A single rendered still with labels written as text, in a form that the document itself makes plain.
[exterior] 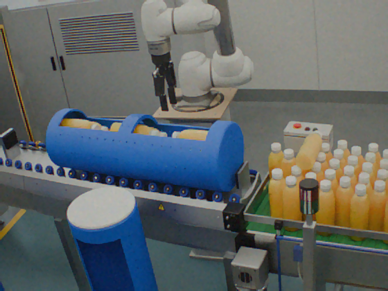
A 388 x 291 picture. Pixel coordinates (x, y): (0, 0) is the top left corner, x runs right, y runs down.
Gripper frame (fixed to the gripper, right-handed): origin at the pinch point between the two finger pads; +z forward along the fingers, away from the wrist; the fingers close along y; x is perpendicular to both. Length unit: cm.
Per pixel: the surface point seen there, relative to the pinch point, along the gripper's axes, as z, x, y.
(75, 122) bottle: 13, -51, 1
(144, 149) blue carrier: 17.3, -8.4, 10.5
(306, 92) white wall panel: 115, -24, -286
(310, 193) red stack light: 10, 67, 37
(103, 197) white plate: 30.1, -19.2, 29.7
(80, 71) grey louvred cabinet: 43, -163, -138
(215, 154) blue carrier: 16.6, 22.7, 9.9
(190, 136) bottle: 14.0, 8.6, 2.0
